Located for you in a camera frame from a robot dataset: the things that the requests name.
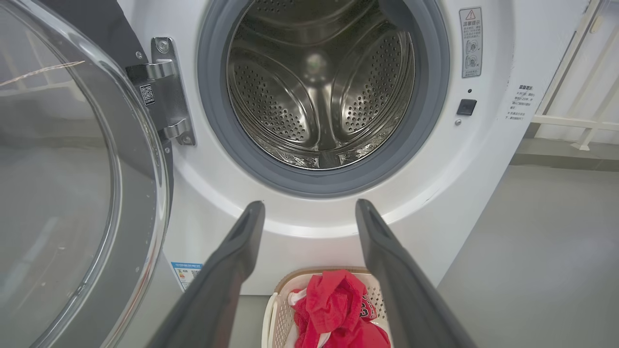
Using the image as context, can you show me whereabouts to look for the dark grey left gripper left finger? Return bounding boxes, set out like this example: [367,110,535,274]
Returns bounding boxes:
[147,201,265,348]

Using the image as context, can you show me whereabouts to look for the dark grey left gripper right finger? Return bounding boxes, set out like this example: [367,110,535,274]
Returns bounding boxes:
[355,199,477,348]

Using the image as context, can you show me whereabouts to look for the red and white garment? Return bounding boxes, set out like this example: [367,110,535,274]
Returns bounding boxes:
[289,270,391,348]

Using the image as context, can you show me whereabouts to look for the black-rimmed glass washer door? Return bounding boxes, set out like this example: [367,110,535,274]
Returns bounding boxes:
[0,0,174,348]

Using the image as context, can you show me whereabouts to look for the cream basket with brown rim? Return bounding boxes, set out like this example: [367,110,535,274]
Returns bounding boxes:
[261,267,395,348]

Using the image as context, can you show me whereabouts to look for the white front-load washing machine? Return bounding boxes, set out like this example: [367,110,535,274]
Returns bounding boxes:
[116,0,590,296]

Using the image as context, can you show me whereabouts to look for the stainless steel washing machine drum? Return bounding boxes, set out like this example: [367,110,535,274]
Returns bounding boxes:
[226,0,415,170]

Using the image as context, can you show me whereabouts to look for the metal door hinge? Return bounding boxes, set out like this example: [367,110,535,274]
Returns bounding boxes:
[126,37,196,146]

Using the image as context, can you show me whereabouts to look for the blue energy label sticker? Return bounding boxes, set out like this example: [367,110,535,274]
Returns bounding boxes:
[171,262,204,292]

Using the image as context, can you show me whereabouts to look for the grey baseboard strip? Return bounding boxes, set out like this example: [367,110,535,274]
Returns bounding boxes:
[510,138,619,172]

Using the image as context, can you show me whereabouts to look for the printed text notice label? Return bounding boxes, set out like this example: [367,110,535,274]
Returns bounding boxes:
[505,85,534,121]

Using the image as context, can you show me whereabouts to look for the white metal railing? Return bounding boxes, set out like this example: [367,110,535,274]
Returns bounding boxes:
[532,0,619,151]

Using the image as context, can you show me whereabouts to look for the grey warning sticker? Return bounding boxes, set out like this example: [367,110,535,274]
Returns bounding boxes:
[459,7,483,79]

